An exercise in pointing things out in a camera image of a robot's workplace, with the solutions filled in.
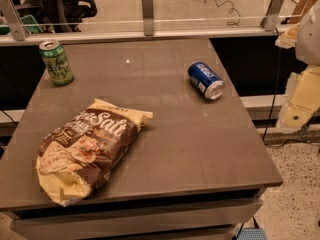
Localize metal glass bracket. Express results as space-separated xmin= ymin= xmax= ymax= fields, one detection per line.
xmin=0 ymin=0 xmax=28 ymax=41
xmin=142 ymin=0 xmax=154 ymax=36
xmin=260 ymin=0 xmax=284 ymax=31

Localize green soda can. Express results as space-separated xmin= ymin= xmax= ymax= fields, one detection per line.
xmin=39 ymin=40 xmax=74 ymax=86

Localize black hanging cable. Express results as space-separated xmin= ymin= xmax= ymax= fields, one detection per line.
xmin=261 ymin=27 xmax=320 ymax=148

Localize blue perforated box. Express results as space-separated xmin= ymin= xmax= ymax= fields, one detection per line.
xmin=236 ymin=228 xmax=267 ymax=240

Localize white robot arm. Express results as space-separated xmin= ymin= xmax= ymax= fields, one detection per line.
xmin=275 ymin=8 xmax=320 ymax=133

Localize black coiled cable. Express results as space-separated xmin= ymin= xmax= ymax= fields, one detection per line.
xmin=173 ymin=0 xmax=242 ymax=27

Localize brown sea salt chip bag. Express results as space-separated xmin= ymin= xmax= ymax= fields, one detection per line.
xmin=36 ymin=99 xmax=153 ymax=207

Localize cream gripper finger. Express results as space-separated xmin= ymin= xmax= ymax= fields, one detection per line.
xmin=276 ymin=102 xmax=313 ymax=130
xmin=275 ymin=24 xmax=299 ymax=49

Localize clear glass barrier panel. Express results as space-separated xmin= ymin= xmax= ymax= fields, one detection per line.
xmin=12 ymin=0 xmax=302 ymax=37

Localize right metal glass bracket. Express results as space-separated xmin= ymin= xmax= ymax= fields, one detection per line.
xmin=260 ymin=0 xmax=284 ymax=31

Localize blue pepsi can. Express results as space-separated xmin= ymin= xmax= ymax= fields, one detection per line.
xmin=188 ymin=61 xmax=224 ymax=100

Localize left metal glass bracket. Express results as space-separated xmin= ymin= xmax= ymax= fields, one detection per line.
xmin=0 ymin=0 xmax=28 ymax=41

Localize green plastic bin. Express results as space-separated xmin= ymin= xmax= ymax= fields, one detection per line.
xmin=0 ymin=15 xmax=43 ymax=35

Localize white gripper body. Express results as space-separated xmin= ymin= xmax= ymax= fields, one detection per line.
xmin=288 ymin=66 xmax=320 ymax=115

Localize black office chair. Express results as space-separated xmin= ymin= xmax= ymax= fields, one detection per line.
xmin=31 ymin=0 xmax=97 ymax=33

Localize middle metal glass bracket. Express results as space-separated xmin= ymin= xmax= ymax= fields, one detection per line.
xmin=142 ymin=0 xmax=154 ymax=36

